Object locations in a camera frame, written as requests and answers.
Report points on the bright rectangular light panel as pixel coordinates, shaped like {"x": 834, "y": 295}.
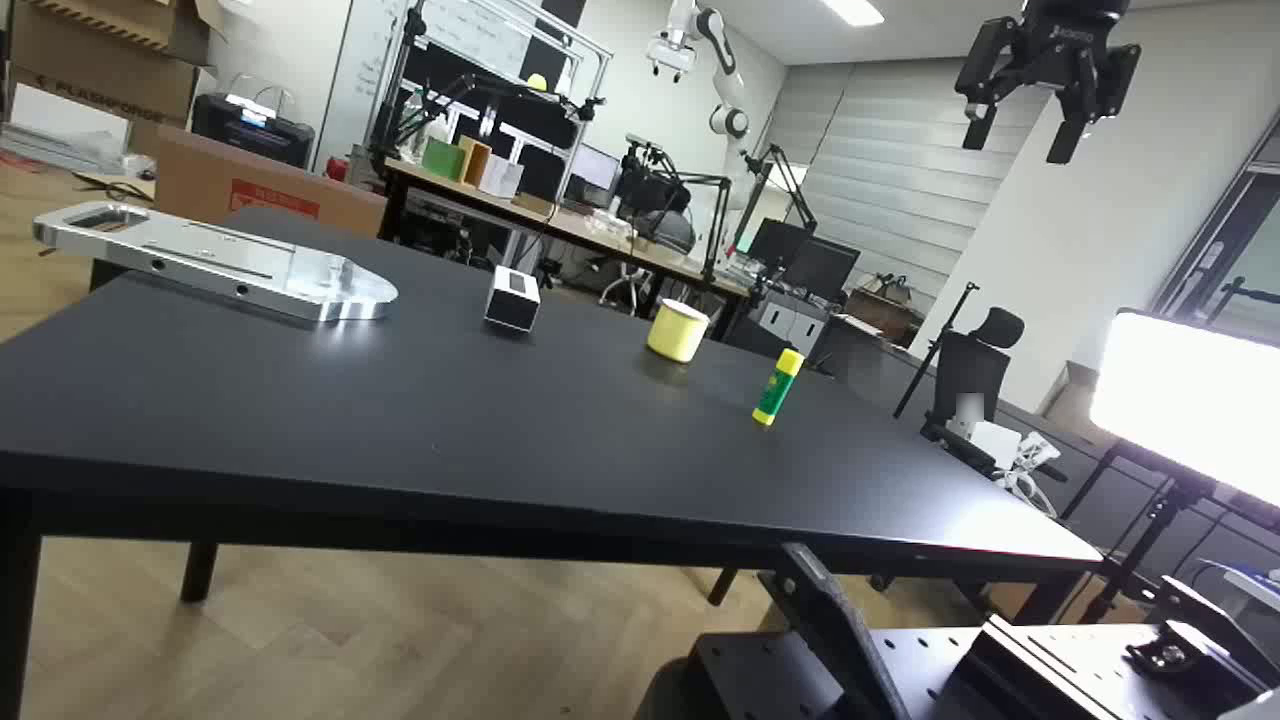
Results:
{"x": 1184, "y": 400}

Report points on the green box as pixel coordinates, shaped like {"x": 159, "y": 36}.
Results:
{"x": 443, "y": 163}

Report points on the yellow-green tennis ball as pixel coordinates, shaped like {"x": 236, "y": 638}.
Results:
{"x": 538, "y": 80}

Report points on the green yellow glue stick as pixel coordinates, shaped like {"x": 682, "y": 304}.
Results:
{"x": 776, "y": 391}

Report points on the small white black box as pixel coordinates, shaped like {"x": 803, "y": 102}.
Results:
{"x": 509, "y": 298}

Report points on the silver metal plate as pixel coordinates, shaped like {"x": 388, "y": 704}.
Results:
{"x": 227, "y": 253}

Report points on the yellow mug cup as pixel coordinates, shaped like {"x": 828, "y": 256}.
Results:
{"x": 679, "y": 329}

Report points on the long wooden workbench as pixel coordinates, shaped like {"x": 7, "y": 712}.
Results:
{"x": 561, "y": 221}

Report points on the black table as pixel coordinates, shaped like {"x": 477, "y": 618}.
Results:
{"x": 443, "y": 424}

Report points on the large brown cardboard box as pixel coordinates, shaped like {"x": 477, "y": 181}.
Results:
{"x": 252, "y": 188}

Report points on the black printer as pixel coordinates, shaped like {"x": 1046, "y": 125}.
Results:
{"x": 252, "y": 125}

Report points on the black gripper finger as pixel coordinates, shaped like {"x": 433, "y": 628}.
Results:
{"x": 979, "y": 125}
{"x": 1069, "y": 125}

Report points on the black computer monitor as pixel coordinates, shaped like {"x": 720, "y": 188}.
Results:
{"x": 803, "y": 262}

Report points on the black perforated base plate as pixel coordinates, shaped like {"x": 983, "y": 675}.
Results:
{"x": 1012, "y": 675}

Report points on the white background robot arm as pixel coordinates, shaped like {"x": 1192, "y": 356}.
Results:
{"x": 701, "y": 49}

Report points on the black light stand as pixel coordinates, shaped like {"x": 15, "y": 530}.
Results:
{"x": 1144, "y": 533}

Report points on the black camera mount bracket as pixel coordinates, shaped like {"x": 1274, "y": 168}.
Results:
{"x": 828, "y": 638}

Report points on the stacked cardboard boxes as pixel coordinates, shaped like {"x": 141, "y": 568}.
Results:
{"x": 107, "y": 53}

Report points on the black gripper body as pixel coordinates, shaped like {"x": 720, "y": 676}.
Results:
{"x": 1046, "y": 45}

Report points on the black office chair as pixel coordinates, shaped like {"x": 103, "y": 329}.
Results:
{"x": 969, "y": 366}

